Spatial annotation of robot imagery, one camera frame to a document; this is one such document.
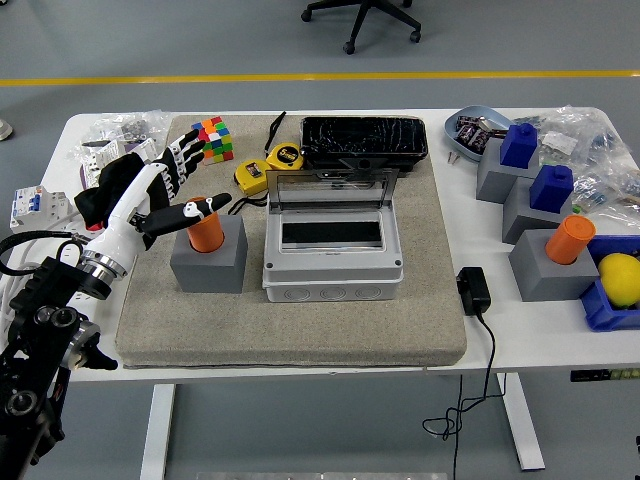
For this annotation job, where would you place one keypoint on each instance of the light blue dish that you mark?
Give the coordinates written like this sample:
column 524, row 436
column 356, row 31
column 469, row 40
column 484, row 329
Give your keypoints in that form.
column 452, row 135

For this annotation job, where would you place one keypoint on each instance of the grey plastic junction box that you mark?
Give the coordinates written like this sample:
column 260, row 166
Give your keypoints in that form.
column 330, row 277

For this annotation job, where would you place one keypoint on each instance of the yellow lemon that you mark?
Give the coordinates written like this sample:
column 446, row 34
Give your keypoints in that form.
column 622, row 280

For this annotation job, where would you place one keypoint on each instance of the blue square battery block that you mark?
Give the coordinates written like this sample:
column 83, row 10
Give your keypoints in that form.
column 517, row 147
column 550, row 190

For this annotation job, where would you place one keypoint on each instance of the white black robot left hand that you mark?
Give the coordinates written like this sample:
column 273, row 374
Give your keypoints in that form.
column 125, row 210

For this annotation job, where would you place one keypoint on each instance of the clear bag white label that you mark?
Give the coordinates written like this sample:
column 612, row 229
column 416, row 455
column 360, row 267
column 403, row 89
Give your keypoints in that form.
column 575, row 130

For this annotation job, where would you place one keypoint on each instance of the white breaker package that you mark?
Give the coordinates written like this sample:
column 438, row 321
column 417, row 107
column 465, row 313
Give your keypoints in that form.
column 97, row 165

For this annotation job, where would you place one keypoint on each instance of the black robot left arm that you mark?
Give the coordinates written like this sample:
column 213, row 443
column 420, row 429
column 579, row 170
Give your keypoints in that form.
column 40, row 320

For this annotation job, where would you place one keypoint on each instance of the blue plastic bin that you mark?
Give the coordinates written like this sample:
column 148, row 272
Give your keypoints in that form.
column 605, row 312

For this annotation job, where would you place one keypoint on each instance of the yellow tape measure 5m print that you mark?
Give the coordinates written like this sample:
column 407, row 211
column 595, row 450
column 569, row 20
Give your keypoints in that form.
column 284, row 156

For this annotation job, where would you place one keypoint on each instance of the purple foil packet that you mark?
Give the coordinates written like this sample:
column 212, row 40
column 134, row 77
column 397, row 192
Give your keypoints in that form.
column 481, row 140
column 467, row 131

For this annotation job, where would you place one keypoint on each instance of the large colourful puzzle cube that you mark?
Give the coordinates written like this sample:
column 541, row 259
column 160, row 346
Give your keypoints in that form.
column 220, row 145

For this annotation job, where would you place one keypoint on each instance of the black plastic tray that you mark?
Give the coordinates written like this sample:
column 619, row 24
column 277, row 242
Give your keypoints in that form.
column 365, row 137

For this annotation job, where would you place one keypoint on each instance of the black cloth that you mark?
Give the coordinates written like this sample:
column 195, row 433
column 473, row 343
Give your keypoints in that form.
column 95, row 200

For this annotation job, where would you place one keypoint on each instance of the orange cylinder battery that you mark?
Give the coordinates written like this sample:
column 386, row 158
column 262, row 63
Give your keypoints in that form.
column 567, row 242
column 207, row 235

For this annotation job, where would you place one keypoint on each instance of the white table leg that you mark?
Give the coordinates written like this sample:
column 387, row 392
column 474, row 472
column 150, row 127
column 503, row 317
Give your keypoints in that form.
column 157, row 430
column 522, row 425

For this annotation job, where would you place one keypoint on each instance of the grey-brown table mat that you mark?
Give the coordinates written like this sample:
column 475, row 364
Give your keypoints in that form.
column 280, row 335

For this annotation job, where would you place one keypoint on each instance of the black power adapter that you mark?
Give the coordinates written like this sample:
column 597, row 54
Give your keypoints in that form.
column 472, row 292

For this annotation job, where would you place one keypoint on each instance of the clear bag blue parts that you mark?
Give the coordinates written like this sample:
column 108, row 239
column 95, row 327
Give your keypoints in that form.
column 610, row 182

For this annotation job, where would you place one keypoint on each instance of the black office chair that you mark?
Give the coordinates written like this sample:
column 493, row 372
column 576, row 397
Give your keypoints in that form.
column 367, row 15

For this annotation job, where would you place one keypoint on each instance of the black table control panel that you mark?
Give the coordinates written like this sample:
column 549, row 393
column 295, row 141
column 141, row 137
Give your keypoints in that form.
column 600, row 375

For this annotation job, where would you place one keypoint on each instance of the clear bag of screws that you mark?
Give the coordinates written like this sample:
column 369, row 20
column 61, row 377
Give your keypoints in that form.
column 125, row 127

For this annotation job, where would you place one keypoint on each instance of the grey square holder block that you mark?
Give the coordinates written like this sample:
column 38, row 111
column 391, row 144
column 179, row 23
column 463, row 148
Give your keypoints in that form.
column 210, row 272
column 545, row 280
column 495, row 182
column 520, row 220

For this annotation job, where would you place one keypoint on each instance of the yellow tape measure plain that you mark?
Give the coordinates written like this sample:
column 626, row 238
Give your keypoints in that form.
column 251, row 175

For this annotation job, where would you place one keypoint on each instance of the white circuit breaker blue switches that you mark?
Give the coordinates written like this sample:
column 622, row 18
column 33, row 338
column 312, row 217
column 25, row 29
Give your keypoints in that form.
column 35, row 205

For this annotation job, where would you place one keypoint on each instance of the small metal clip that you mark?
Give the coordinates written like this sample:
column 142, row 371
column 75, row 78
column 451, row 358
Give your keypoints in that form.
column 453, row 157

